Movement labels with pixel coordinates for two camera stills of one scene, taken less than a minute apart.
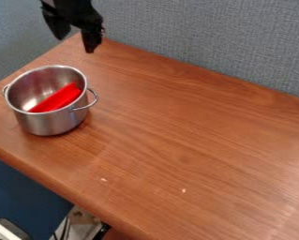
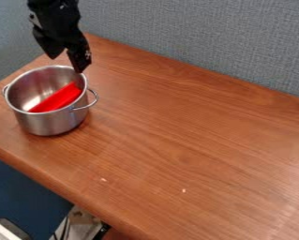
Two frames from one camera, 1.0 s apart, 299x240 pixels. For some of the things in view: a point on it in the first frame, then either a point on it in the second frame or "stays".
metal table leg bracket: [80, 226] stays
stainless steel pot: [36, 84] stays
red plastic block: [59, 97] stays
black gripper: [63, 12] to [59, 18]
